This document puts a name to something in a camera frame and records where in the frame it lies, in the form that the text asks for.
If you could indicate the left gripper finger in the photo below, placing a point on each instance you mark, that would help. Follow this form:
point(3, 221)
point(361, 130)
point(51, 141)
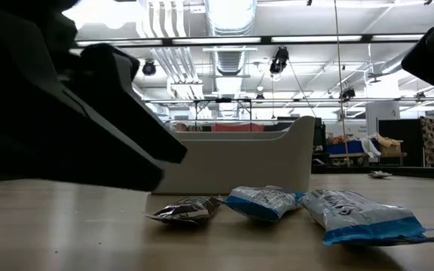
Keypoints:
point(111, 86)
point(32, 131)

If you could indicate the small silver candy wrapper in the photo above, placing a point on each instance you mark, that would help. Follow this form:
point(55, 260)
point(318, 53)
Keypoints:
point(379, 174)

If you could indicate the dark purple silver candy wrapper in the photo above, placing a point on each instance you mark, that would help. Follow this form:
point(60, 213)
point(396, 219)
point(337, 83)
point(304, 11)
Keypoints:
point(187, 211)

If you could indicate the white blue Hershey's candy bar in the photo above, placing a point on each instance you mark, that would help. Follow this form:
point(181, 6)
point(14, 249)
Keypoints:
point(352, 216)
point(262, 201)

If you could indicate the black ceiling spotlight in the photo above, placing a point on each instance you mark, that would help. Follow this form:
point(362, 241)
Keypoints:
point(149, 67)
point(279, 60)
point(348, 93)

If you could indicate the white pillar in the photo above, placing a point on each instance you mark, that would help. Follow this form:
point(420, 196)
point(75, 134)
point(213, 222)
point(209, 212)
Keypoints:
point(382, 116)

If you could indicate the cardboard box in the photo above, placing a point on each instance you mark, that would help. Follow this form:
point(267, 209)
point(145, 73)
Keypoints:
point(390, 148)

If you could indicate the white cloth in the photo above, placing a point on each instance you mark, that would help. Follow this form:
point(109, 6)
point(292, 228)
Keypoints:
point(369, 147)

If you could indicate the wooden bench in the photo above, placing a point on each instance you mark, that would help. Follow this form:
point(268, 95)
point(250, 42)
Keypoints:
point(352, 154)

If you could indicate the blue storage bin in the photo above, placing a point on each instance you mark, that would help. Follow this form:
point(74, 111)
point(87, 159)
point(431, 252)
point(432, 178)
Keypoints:
point(343, 147)

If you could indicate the red cloth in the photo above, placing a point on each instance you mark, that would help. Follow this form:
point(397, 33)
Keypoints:
point(236, 128)

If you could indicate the beige plastic basket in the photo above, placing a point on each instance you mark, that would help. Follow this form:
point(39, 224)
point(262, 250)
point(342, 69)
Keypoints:
point(247, 165)

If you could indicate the overhead light bar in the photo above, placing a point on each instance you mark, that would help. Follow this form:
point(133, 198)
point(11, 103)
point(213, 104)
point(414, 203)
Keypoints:
point(266, 39)

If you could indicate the black table edge rail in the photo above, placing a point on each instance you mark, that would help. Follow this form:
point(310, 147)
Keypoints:
point(420, 171)

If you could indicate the silver ceiling air duct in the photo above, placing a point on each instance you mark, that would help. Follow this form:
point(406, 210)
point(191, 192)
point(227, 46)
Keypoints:
point(230, 15)

